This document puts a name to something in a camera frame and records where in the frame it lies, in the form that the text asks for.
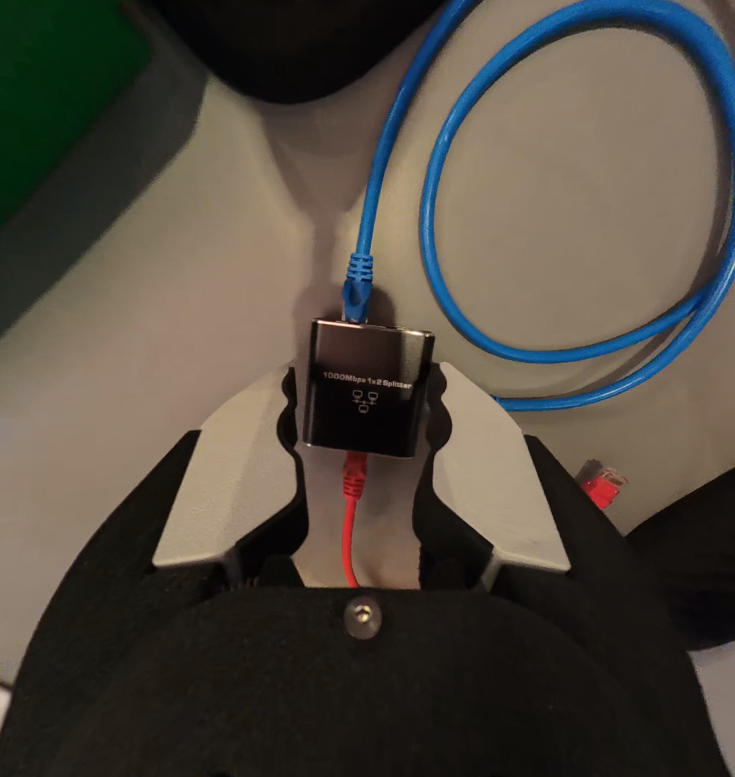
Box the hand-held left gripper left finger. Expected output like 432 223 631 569
152 366 310 569

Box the blue ethernet cable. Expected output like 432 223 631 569
341 0 735 414

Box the red ethernet cable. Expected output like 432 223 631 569
341 452 629 590

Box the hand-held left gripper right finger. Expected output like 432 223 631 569
413 361 573 586

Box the black ethernet splitter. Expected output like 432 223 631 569
301 316 437 460

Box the green plastic bin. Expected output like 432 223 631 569
0 0 151 251

